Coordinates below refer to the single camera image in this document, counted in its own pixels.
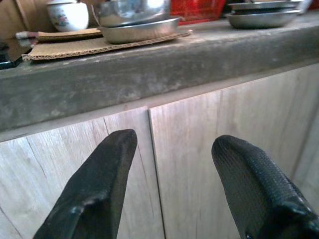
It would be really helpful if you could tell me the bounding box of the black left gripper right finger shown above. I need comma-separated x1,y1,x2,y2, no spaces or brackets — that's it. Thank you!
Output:
211,134,319,239

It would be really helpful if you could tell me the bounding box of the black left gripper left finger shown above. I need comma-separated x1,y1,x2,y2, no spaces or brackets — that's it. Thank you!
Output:
32,128,139,239

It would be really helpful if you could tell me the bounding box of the round deep steel bowl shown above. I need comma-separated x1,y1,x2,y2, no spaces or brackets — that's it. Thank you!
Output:
91,0,172,28

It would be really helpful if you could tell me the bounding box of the corrugated cardboard sheet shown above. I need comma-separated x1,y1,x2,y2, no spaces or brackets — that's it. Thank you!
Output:
22,29,194,62

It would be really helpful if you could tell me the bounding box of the thin brown board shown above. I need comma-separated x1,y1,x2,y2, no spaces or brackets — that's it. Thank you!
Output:
36,27,104,42

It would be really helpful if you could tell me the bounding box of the shallow steel dish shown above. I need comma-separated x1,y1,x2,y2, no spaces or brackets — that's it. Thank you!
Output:
98,16,182,45

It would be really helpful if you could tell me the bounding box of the white flowered ceramic bowl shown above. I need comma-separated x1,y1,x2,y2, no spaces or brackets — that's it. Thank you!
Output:
46,0,90,32

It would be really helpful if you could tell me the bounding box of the red plastic crate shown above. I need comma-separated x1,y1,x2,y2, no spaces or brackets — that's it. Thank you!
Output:
170,0,227,25

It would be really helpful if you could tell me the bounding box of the small white-tipped handle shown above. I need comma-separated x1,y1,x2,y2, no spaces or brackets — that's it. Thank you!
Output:
15,30,38,40

